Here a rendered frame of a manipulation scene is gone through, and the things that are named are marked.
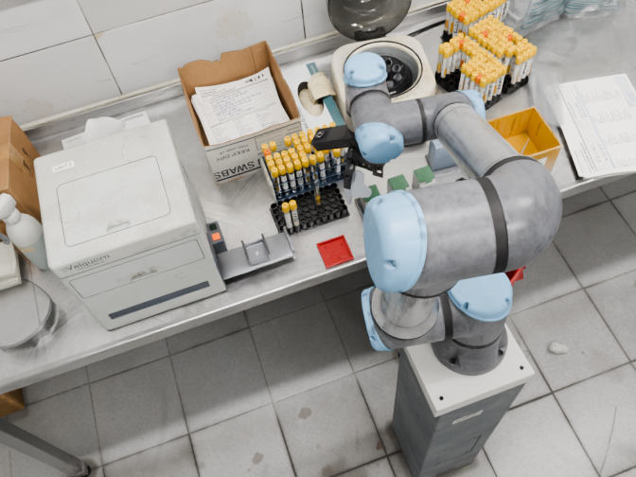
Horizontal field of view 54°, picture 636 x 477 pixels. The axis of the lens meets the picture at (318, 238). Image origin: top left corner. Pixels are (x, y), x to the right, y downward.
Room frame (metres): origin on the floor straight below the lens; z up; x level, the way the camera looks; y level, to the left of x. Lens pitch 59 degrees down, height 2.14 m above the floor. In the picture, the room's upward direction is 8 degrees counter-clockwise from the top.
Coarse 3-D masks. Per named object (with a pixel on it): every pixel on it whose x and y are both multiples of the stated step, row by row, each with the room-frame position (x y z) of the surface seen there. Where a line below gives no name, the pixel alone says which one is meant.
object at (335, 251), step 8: (328, 240) 0.74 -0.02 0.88; (336, 240) 0.74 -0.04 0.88; (344, 240) 0.74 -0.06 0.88; (320, 248) 0.73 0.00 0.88; (328, 248) 0.73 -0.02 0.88; (336, 248) 0.72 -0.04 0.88; (344, 248) 0.72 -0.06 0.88; (328, 256) 0.70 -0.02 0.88; (336, 256) 0.70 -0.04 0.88; (344, 256) 0.70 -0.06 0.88; (352, 256) 0.69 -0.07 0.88; (328, 264) 0.69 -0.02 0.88; (336, 264) 0.68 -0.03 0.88
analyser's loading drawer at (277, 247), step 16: (240, 240) 0.74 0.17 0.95; (256, 240) 0.74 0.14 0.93; (272, 240) 0.75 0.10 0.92; (288, 240) 0.73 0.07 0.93; (224, 256) 0.72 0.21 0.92; (240, 256) 0.71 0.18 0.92; (256, 256) 0.71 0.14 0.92; (272, 256) 0.70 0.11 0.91; (288, 256) 0.70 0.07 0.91; (224, 272) 0.68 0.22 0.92; (240, 272) 0.68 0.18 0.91
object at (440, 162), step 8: (432, 144) 0.92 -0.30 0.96; (440, 144) 0.91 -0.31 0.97; (432, 152) 0.91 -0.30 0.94; (440, 152) 0.90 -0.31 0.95; (432, 160) 0.91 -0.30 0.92; (440, 160) 0.90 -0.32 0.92; (448, 160) 0.90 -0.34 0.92; (432, 168) 0.90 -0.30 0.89; (440, 168) 0.90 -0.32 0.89; (448, 168) 0.90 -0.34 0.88; (456, 168) 0.89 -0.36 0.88; (440, 176) 0.88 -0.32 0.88
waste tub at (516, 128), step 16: (528, 112) 0.97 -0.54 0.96; (496, 128) 0.96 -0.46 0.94; (512, 128) 0.97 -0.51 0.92; (528, 128) 0.97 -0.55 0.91; (544, 128) 0.92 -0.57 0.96; (512, 144) 0.95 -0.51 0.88; (528, 144) 0.94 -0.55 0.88; (544, 144) 0.90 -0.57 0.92; (560, 144) 0.86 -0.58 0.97; (544, 160) 0.84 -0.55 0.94
